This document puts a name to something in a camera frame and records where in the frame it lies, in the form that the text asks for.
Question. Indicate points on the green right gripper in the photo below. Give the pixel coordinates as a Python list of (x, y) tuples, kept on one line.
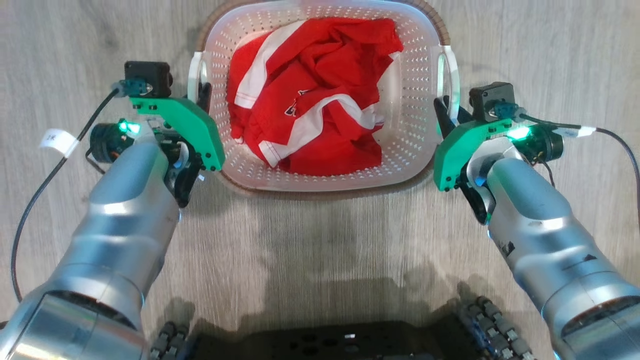
[(462, 145)]

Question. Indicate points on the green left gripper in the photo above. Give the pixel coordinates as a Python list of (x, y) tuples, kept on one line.
[(192, 125)]

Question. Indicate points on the white perforated plastic laundry basket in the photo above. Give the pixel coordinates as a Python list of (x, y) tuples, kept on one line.
[(420, 90)]

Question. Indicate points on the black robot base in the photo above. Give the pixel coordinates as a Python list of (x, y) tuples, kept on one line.
[(330, 342)]

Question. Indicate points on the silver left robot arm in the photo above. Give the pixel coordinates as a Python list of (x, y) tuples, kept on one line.
[(115, 225)]

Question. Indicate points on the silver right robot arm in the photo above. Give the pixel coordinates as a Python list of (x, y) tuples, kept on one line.
[(550, 240)]

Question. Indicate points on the red and white jersey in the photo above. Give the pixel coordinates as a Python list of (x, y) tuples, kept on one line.
[(320, 95)]

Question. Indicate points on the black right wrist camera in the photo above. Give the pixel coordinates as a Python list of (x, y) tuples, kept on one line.
[(492, 101)]

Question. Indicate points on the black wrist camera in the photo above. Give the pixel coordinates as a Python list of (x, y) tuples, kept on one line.
[(492, 101), (148, 78)]

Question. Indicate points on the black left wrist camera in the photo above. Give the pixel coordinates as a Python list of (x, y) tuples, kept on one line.
[(148, 78)]

